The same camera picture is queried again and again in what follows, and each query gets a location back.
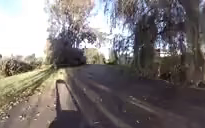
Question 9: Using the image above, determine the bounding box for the dark bush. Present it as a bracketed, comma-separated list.
[44, 38, 88, 67]

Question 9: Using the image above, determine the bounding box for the grey asphalt path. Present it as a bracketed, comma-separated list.
[0, 64, 205, 128]

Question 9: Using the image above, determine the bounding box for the large weeping willow tree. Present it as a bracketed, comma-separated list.
[101, 0, 205, 88]

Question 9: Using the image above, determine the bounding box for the row of bushes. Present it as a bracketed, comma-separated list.
[0, 48, 46, 81]

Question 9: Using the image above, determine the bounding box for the grass verge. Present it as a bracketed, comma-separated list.
[0, 64, 58, 118]

